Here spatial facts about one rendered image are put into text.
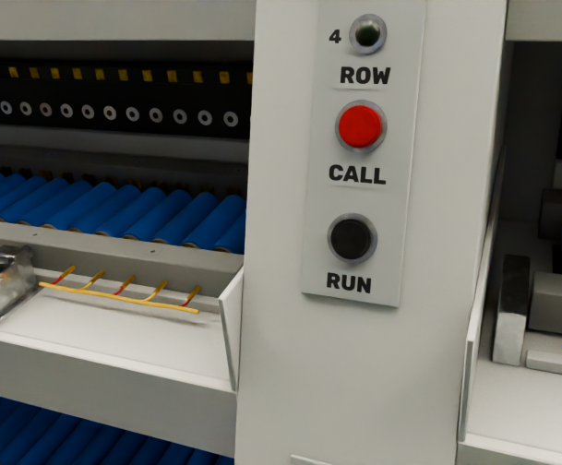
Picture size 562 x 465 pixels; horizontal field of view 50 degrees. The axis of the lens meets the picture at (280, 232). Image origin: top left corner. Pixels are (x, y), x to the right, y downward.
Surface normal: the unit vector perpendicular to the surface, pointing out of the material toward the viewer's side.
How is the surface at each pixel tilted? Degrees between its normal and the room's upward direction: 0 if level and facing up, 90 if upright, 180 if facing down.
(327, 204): 90
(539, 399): 21
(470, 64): 90
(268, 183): 90
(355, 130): 90
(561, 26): 111
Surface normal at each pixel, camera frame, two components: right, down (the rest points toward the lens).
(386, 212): -0.36, 0.13
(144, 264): -0.36, 0.47
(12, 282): 0.93, 0.11
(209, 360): -0.07, -0.87
